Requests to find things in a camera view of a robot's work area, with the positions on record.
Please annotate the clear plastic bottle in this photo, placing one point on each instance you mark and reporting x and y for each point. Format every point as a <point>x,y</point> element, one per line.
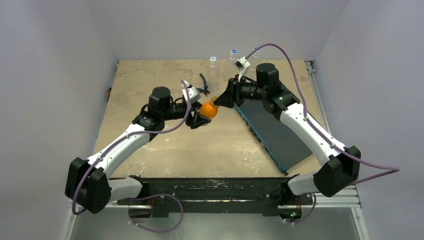
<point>229,69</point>

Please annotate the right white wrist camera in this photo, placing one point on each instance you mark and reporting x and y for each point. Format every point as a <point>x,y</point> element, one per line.
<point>242,65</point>

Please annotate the orange juice bottle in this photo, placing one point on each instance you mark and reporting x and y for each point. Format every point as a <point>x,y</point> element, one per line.
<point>208,110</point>

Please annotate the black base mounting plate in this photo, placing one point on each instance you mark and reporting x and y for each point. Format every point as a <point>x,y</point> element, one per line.
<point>268,196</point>

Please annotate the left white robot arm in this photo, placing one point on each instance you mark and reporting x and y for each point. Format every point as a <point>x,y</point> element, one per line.
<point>88,183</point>

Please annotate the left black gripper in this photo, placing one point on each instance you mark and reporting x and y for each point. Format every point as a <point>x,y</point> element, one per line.
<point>196,120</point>

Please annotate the orange bottle cap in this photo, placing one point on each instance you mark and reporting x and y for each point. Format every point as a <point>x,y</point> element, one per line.
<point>212,101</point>

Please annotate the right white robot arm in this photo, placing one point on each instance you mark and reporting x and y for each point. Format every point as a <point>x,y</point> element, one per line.
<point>339,168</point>

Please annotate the dark network switch box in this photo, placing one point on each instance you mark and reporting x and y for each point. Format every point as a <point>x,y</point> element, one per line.
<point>279,142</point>

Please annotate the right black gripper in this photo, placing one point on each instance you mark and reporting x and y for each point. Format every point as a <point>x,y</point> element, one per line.
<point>235,92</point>

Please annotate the blue handled pliers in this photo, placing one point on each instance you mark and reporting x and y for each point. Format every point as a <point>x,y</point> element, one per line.
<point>205,89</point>

